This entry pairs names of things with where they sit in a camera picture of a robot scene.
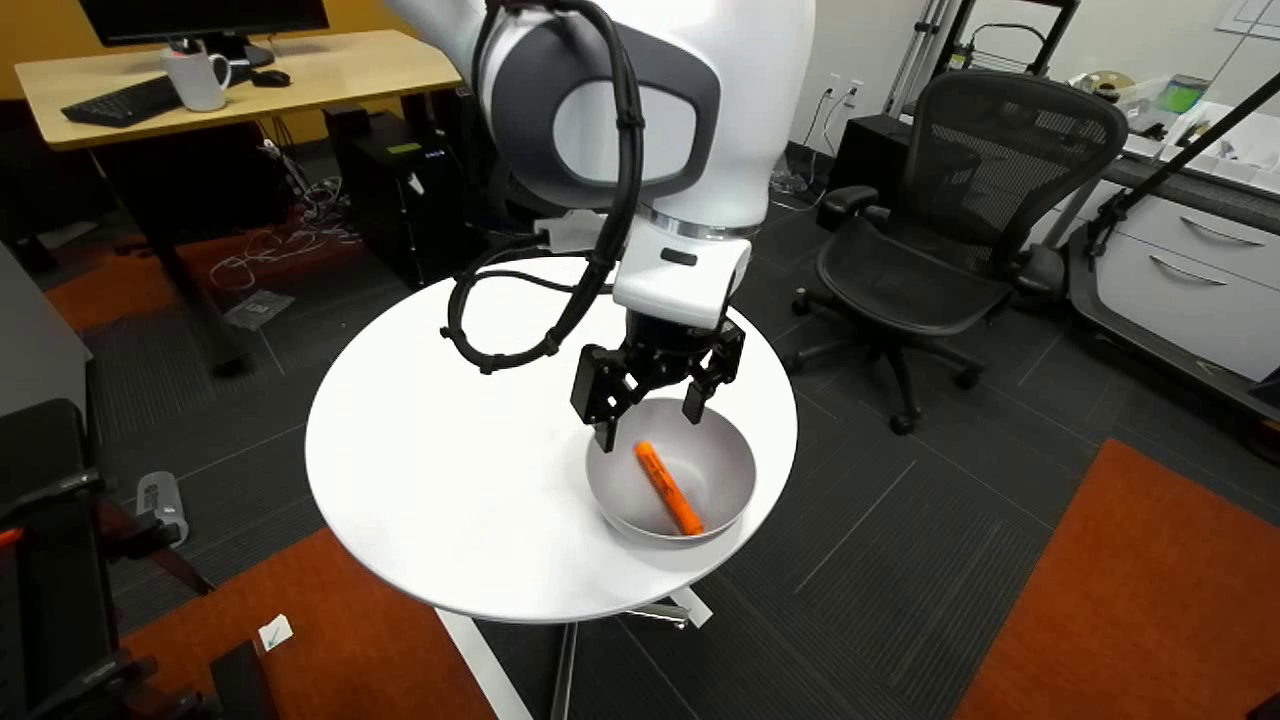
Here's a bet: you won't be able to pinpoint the grey floor object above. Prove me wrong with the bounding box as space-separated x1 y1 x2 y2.
133 467 192 553

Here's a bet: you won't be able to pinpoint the tangled floor cables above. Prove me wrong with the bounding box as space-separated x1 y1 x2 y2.
198 215 367 305

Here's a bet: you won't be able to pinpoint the black computer monitor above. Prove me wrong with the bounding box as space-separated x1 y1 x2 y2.
76 0 332 73

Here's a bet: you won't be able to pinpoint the black mesh office chair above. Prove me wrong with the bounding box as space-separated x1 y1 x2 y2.
790 68 1132 436

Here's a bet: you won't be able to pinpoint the black tripod stand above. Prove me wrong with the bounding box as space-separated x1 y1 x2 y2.
884 0 985 121

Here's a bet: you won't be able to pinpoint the black box speaker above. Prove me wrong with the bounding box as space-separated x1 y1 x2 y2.
837 112 930 215

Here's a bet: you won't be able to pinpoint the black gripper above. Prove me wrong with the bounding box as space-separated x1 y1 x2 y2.
567 305 748 456

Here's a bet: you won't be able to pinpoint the white mug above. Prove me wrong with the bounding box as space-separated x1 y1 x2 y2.
160 35 238 115

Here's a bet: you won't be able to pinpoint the small white floor paper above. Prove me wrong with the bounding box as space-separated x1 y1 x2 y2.
254 613 302 655

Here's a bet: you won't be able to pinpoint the black upright post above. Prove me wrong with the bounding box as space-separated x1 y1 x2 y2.
205 638 283 720

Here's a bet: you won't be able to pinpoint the white papers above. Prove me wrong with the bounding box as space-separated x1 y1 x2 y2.
1132 73 1280 178

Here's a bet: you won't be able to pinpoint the white metal table base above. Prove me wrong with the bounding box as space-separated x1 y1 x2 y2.
438 585 718 720

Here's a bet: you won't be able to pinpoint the black computer tower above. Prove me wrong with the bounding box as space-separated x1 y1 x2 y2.
326 97 466 291

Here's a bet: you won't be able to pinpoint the orange carrot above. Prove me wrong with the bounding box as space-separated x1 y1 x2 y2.
633 436 712 540

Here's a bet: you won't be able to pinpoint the grey floor plate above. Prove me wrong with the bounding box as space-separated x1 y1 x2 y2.
222 290 302 337

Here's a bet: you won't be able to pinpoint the light wooden desk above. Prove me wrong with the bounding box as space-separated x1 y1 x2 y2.
14 29 466 380

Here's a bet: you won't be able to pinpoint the white drawer cabinet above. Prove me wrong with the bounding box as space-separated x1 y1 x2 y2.
1085 172 1280 384

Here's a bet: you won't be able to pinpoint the grey round bowl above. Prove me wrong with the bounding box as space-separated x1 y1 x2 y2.
582 398 760 549

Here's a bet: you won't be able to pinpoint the black keyboard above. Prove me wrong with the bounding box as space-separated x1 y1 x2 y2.
58 73 192 133

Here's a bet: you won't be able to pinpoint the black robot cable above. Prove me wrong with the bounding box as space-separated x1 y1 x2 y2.
440 0 654 378

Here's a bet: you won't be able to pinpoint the white wall outlet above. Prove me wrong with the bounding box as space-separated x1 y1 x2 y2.
826 73 865 121

